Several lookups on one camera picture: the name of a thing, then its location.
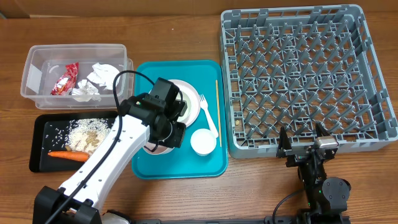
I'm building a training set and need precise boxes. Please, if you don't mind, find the pile of rice and nuts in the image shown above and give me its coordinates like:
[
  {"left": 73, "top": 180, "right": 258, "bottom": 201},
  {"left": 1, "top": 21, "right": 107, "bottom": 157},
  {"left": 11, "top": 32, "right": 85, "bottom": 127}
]
[{"left": 50, "top": 118, "right": 113, "bottom": 155}]

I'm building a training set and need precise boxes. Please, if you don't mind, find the large white plate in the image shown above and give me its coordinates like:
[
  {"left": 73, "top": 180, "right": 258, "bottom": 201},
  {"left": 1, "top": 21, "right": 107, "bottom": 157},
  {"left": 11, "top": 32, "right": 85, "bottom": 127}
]
[{"left": 170, "top": 79, "right": 200, "bottom": 127}]

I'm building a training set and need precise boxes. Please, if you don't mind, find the small bowl with nuts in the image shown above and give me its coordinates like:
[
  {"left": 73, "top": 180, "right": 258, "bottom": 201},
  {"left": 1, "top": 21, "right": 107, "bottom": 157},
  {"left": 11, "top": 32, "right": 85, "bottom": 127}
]
[{"left": 143, "top": 142, "right": 174, "bottom": 155}]

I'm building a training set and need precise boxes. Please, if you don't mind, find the grey dish rack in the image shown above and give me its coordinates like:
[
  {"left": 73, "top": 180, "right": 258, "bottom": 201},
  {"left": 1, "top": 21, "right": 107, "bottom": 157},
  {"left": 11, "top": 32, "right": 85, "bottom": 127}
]
[{"left": 220, "top": 4, "right": 397, "bottom": 159}]

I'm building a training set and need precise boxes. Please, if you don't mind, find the white plastic cup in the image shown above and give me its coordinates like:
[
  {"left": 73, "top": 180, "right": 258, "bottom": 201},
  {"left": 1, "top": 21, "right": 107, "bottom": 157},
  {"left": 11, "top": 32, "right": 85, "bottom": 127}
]
[{"left": 190, "top": 129, "right": 216, "bottom": 156}]

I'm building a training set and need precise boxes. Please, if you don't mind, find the black plastic tray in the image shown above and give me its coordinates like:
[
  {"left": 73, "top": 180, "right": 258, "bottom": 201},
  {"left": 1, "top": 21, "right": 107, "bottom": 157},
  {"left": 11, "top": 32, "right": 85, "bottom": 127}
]
[{"left": 29, "top": 111, "right": 118, "bottom": 172}]

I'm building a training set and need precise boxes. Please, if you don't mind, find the clear plastic bin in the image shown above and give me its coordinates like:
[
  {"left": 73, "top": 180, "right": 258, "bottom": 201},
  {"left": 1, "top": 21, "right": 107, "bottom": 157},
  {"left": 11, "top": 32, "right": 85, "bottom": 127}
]
[{"left": 21, "top": 44, "right": 133, "bottom": 110}]

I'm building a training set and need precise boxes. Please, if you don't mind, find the wooden chopstick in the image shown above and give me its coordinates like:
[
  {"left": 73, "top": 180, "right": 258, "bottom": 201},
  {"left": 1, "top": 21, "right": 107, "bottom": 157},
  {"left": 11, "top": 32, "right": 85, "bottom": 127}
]
[{"left": 215, "top": 80, "right": 222, "bottom": 147}]

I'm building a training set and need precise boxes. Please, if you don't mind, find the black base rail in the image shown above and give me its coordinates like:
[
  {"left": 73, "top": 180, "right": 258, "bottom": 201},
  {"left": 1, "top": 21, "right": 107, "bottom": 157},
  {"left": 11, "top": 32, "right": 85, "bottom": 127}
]
[{"left": 132, "top": 216, "right": 299, "bottom": 224}]

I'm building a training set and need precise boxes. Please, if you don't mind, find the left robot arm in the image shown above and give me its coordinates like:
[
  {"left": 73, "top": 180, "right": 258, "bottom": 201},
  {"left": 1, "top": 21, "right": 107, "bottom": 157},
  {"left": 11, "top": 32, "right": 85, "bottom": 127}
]
[{"left": 33, "top": 92, "right": 186, "bottom": 223}]

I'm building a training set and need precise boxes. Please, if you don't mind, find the white plastic fork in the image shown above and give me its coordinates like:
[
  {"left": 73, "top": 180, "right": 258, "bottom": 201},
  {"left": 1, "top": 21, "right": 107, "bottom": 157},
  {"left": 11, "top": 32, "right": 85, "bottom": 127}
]
[{"left": 200, "top": 94, "right": 219, "bottom": 138}]

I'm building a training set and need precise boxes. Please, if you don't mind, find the teal plastic tray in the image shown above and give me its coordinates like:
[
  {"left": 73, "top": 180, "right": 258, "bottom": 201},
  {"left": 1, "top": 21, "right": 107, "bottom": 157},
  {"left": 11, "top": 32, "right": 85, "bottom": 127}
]
[{"left": 132, "top": 60, "right": 228, "bottom": 179}]

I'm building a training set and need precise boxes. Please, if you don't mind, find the white napkin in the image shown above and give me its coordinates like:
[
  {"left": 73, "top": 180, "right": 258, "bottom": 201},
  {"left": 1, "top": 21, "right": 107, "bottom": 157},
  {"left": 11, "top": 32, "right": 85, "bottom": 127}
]
[
  {"left": 71, "top": 79, "right": 101, "bottom": 102},
  {"left": 87, "top": 63, "right": 119, "bottom": 90}
]

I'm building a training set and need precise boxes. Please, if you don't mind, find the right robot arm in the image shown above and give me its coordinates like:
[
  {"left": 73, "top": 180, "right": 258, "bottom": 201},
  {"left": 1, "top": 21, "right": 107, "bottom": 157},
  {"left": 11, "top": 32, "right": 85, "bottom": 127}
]
[{"left": 272, "top": 123, "right": 351, "bottom": 224}]

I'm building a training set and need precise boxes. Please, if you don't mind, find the orange carrot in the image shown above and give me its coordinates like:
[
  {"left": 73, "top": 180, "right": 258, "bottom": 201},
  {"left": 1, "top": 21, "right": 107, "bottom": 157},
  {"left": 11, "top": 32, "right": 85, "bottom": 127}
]
[{"left": 47, "top": 151, "right": 90, "bottom": 162}]

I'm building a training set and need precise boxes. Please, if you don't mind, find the red snack wrapper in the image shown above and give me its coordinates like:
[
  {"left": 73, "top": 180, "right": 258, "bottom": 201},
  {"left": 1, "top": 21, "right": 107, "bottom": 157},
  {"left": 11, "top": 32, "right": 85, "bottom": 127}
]
[{"left": 50, "top": 62, "right": 79, "bottom": 96}]

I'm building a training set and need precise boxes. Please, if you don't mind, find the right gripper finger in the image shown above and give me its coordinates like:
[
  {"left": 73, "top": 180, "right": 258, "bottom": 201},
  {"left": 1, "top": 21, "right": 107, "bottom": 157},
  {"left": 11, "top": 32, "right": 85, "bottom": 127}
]
[
  {"left": 315, "top": 122, "right": 331, "bottom": 138},
  {"left": 276, "top": 126, "right": 292, "bottom": 158}
]

